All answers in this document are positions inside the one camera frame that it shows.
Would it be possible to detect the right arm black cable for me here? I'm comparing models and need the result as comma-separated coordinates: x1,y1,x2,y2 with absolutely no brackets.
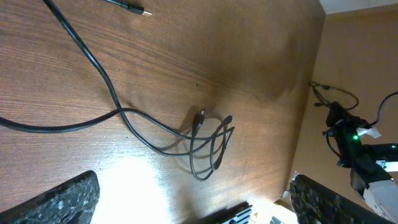
308,81,398,158

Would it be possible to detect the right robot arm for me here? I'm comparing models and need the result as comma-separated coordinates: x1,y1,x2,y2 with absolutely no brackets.
324,102,397,223

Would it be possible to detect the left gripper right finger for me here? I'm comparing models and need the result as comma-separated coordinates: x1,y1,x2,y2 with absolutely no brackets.
289,174,386,224

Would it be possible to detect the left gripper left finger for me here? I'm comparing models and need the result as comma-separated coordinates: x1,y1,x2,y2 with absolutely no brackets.
1,170,100,224

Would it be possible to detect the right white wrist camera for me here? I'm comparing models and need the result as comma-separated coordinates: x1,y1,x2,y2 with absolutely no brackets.
356,126,382,139

